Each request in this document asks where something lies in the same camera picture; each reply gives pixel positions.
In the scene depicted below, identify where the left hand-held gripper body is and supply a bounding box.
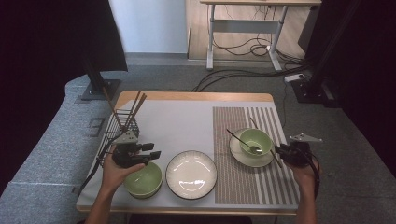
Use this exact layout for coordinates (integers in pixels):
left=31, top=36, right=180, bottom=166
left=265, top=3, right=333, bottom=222
left=111, top=130, right=148, bottom=169

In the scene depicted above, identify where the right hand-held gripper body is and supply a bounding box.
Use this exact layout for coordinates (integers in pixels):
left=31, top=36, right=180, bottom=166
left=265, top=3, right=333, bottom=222
left=281, top=132, right=324, bottom=168

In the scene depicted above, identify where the green bowl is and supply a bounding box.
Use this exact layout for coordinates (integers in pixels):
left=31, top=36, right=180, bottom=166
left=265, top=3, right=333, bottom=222
left=238, top=128, right=275, bottom=157
left=123, top=161, right=163, bottom=200

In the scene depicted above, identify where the black wire basket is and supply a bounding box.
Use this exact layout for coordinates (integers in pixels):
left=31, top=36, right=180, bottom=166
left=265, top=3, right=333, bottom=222
left=96, top=109, right=140, bottom=167

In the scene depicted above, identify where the white plate with dark rim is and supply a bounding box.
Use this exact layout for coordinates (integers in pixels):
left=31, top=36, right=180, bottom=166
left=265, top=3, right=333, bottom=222
left=164, top=149, right=219, bottom=201
left=229, top=128, right=276, bottom=169

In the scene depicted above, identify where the metal spoon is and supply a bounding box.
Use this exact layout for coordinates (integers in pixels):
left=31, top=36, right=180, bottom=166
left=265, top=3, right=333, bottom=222
left=225, top=128, right=263, bottom=156

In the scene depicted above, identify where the person's left hand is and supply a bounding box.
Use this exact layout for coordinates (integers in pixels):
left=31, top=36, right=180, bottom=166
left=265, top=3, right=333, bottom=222
left=102, top=153, right=146, bottom=195

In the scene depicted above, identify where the person's right hand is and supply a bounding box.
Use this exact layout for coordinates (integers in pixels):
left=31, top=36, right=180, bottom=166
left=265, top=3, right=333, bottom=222
left=288, top=160, right=320, bottom=190

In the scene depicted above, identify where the light grey table mat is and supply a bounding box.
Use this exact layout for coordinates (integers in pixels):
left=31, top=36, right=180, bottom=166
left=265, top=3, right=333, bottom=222
left=77, top=99, right=308, bottom=216

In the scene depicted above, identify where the floor outlet cover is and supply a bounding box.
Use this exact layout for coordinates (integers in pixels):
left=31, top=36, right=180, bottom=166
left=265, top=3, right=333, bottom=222
left=84, top=117, right=106, bottom=138

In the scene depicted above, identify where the black metal stand with base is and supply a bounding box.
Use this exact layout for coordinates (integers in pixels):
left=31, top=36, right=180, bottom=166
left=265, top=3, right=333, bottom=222
left=81, top=52, right=122, bottom=102
left=290, top=0, right=363, bottom=109

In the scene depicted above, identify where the striped placemat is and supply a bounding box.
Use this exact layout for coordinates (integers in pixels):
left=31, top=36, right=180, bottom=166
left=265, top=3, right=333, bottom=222
left=212, top=106, right=302, bottom=206

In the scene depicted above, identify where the white power strip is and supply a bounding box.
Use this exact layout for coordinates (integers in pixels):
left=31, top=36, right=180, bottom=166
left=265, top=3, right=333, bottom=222
left=283, top=73, right=307, bottom=83

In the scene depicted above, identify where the person's dark clothing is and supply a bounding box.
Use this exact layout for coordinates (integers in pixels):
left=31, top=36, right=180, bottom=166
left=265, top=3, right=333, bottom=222
left=127, top=214, right=253, bottom=224

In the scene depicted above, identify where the black curtain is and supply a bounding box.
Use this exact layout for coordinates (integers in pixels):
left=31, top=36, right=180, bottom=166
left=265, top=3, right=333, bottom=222
left=297, top=0, right=396, bottom=175
left=0, top=0, right=129, bottom=195

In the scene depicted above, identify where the right hand-held gripper cable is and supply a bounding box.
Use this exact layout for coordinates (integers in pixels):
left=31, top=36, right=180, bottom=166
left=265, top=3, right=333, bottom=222
left=298, top=148, right=321, bottom=200

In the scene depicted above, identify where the hand-held gripper cable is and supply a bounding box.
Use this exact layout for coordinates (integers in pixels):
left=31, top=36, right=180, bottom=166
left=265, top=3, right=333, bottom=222
left=298, top=148, right=321, bottom=200
left=78, top=148, right=113, bottom=199

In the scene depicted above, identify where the left hand-held gripper cable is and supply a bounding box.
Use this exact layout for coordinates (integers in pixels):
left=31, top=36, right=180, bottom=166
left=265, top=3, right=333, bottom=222
left=78, top=148, right=113, bottom=199

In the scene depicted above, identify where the thin black floor cable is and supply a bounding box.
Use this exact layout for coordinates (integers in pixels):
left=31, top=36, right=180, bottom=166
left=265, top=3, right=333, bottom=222
left=280, top=81, right=289, bottom=129

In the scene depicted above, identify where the black floor cable bundle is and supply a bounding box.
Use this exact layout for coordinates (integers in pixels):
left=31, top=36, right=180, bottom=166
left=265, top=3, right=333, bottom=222
left=191, top=65, right=312, bottom=93

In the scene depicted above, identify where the black cable tangle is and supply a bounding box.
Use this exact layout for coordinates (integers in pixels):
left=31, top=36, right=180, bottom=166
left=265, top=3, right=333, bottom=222
left=212, top=36, right=304, bottom=60

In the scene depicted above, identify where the desk with cables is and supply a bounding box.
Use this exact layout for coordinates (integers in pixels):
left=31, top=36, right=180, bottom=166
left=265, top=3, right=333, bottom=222
left=199, top=0, right=322, bottom=73

